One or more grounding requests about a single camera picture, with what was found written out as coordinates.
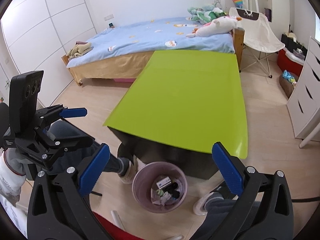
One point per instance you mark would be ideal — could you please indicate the white drawer cabinet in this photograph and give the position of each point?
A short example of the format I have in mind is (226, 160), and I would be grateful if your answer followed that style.
(303, 104)

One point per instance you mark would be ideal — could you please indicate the white pink plush toy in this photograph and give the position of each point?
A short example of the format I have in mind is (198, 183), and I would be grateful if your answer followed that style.
(220, 25)

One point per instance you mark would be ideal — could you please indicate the white slipper foot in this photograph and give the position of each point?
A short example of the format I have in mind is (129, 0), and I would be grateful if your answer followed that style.
(134, 166)

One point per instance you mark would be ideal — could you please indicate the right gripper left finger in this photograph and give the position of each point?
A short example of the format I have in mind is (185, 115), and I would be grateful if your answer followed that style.
(59, 208)

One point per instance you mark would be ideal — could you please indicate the white folding chair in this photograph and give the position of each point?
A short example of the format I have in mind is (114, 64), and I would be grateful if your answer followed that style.
(259, 39)

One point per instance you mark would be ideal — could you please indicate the green table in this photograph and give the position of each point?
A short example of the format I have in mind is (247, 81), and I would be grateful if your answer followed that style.
(181, 104)

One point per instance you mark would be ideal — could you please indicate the red storage box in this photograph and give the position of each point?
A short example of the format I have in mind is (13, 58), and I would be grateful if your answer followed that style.
(287, 61)

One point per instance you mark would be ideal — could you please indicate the bed with blue sheet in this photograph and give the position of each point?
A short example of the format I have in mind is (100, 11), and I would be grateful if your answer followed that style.
(121, 53)

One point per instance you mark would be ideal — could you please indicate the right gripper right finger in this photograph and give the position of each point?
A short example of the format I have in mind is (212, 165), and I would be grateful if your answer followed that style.
(274, 218)

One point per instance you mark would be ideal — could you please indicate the pink trash bin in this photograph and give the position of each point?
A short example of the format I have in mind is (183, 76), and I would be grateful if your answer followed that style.
(149, 197)

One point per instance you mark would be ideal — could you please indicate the green plush toy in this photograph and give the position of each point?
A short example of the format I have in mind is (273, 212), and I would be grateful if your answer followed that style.
(205, 14)

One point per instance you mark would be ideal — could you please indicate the brown basket with toys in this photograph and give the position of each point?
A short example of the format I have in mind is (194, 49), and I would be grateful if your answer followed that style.
(288, 81)

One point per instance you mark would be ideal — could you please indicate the pink paper box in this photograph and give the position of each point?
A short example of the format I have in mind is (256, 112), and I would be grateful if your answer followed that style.
(164, 182)

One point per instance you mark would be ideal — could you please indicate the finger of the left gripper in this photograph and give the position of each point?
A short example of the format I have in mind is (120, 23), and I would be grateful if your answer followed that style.
(73, 143)
(73, 112)

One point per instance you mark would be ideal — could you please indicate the folded beige blanket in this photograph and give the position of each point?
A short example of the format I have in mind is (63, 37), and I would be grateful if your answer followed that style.
(80, 49)

